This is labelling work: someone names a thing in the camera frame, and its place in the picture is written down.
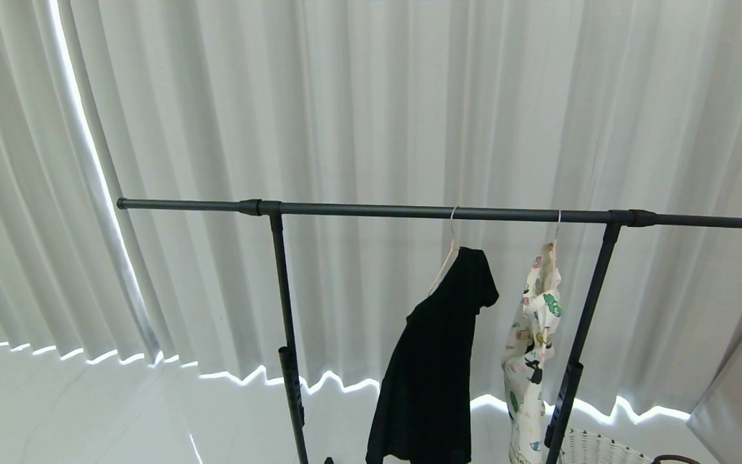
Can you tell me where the black short-sleeved shirt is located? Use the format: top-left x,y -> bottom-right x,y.
366,247 -> 500,464

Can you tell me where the cream printed garment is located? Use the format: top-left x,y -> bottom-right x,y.
501,242 -> 564,464

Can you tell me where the black clothes rack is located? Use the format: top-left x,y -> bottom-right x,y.
117,197 -> 742,464

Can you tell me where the white laundry basket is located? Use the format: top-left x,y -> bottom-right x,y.
555,429 -> 701,464

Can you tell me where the white curtain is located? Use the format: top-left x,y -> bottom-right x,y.
0,0 -> 742,426

